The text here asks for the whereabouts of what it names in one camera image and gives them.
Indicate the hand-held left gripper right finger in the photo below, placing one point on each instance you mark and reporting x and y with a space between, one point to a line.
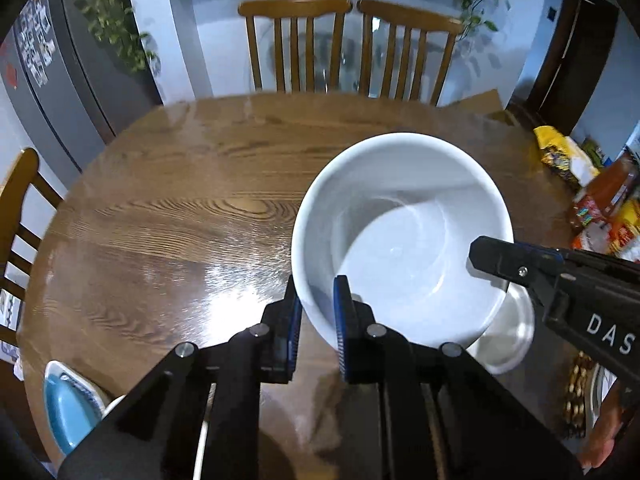
341 325

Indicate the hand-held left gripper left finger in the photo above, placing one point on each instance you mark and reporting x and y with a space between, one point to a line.
296 325

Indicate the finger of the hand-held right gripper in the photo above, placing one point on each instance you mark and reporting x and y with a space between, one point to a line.
542 251
505 262

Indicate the large white bowl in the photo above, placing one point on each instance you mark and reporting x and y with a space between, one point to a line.
505 345

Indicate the medium white bowl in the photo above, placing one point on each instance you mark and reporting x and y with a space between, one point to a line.
400 210

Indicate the blue square bowl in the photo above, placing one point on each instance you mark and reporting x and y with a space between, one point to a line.
70 410

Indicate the person's right forearm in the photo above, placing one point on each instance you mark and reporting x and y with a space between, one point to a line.
602 440

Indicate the small white dish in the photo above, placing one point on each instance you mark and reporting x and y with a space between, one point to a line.
598 395

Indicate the yellow snack bag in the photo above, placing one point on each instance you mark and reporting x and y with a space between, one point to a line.
555 150

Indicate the brown cardboard box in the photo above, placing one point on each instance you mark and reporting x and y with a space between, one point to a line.
480 102

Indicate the dark wooden door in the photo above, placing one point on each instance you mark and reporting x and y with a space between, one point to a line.
575 60

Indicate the trailing green plant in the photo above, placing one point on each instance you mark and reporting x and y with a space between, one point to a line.
480 10
115 25

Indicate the wooden slat-back chair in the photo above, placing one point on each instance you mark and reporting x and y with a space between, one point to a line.
410 15
22 170
295 8

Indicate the pile of floor boxes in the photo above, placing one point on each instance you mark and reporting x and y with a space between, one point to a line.
6 315

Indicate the grey refrigerator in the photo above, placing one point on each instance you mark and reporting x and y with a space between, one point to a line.
75 85

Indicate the group of fridge photo magnets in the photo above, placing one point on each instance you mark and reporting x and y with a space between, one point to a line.
37 55

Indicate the red paper decal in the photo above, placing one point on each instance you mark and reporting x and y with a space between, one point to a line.
10 72

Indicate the dark wall switch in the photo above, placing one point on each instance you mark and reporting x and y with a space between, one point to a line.
551 12

